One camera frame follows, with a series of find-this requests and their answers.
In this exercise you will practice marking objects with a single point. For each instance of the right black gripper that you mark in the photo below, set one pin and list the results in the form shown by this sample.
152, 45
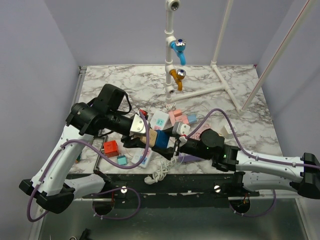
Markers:
168, 152

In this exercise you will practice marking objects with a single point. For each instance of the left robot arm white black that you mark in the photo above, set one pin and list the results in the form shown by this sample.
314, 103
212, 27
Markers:
50, 187

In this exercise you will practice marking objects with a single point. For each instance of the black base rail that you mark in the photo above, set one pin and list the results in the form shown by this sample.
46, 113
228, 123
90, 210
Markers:
175, 191

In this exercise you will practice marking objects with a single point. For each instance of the beige cube plug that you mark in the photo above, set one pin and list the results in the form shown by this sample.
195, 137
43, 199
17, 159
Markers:
152, 138

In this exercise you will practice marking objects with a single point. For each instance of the red cube plug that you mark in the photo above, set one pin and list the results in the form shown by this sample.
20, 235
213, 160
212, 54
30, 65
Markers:
111, 148

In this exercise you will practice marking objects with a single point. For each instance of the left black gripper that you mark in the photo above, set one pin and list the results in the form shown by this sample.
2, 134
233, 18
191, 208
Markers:
129, 142

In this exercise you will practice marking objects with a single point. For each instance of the white pvc pipe frame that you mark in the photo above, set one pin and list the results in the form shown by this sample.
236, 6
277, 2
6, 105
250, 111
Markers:
172, 6

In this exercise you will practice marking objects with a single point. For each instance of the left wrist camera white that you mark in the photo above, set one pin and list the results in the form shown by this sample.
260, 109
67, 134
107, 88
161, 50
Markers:
139, 125

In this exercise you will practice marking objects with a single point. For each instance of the blue faucet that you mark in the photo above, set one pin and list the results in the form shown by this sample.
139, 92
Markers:
179, 46

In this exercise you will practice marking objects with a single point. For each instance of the blue cube plug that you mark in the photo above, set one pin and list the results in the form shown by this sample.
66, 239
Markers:
162, 139

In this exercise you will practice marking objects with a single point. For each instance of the orange faucet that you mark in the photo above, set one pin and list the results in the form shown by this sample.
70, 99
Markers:
178, 75

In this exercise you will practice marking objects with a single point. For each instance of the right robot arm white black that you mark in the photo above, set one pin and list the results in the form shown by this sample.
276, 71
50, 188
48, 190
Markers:
269, 172

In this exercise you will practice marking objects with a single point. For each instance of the light blue small plug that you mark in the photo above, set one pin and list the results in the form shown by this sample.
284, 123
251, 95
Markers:
192, 119

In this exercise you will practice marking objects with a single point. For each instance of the teal charger plug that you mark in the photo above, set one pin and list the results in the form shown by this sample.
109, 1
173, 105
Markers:
122, 160

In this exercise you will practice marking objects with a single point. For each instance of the green orange screwdriver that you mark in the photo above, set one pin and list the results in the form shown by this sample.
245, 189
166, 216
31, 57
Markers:
78, 159

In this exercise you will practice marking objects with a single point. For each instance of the white cube socket adapter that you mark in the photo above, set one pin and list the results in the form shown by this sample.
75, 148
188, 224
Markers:
226, 131

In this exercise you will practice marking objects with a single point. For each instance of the pink power strip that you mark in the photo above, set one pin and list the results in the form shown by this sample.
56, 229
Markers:
177, 116

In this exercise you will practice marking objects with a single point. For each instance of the black hex key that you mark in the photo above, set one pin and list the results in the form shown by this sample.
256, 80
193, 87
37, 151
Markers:
97, 162

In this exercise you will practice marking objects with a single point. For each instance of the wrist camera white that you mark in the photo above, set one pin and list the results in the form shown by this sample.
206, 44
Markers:
139, 125
180, 131

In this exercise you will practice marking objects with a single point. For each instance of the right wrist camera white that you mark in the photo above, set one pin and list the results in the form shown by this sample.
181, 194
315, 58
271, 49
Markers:
180, 131

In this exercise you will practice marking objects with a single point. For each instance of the white power strip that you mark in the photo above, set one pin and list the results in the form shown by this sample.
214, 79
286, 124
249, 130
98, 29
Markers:
157, 121

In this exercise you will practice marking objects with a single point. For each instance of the purple power strip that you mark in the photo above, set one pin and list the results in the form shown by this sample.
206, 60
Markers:
185, 158

